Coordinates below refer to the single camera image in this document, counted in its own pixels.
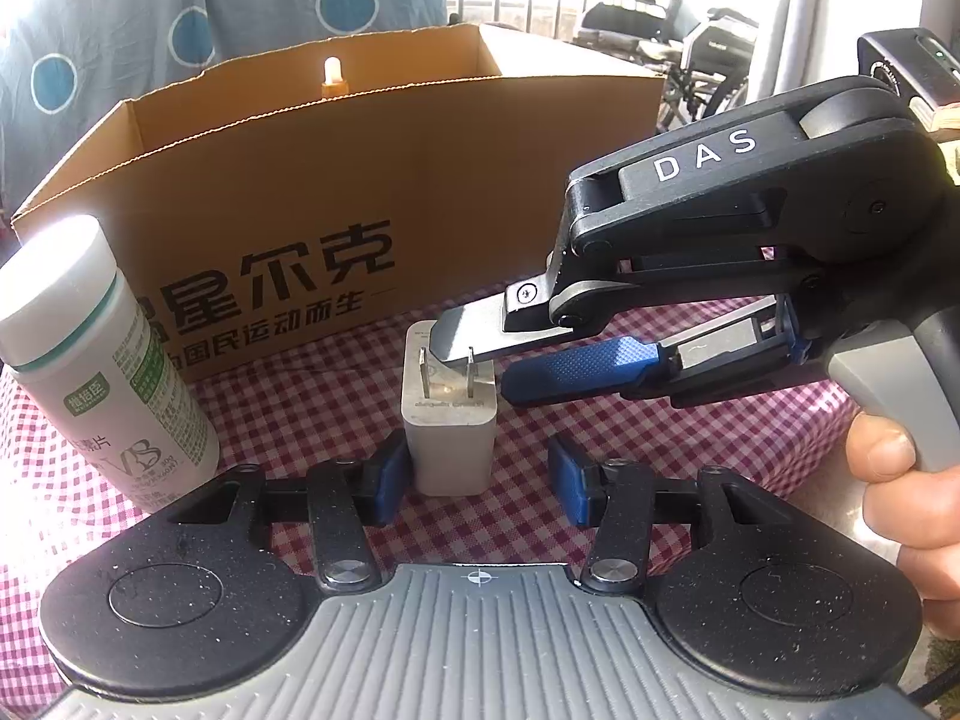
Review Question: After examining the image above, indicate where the white USB wall charger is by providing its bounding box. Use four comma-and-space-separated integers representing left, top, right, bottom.
400, 320, 498, 497

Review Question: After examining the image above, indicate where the green glass dropper bottle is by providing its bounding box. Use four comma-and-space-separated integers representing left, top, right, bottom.
320, 55, 350, 99

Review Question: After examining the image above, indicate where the white vitamin bottle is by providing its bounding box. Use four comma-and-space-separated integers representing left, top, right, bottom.
2, 215, 220, 512

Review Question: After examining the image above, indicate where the person's right hand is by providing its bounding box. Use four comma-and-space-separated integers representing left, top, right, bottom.
846, 413, 960, 640

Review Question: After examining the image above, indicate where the red white checkered tablecloth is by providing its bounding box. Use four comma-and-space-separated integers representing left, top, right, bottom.
2, 316, 854, 718

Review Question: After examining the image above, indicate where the black folded wheelchair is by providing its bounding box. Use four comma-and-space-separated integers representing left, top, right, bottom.
573, 0, 758, 133

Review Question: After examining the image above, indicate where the brown cardboard box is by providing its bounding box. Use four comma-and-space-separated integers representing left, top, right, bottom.
13, 25, 662, 380

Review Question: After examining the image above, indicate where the blue patterned hanging blanket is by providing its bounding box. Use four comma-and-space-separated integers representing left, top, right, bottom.
2, 0, 446, 218

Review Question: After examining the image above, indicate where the black camera box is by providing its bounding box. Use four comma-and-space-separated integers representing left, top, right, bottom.
857, 28, 958, 142

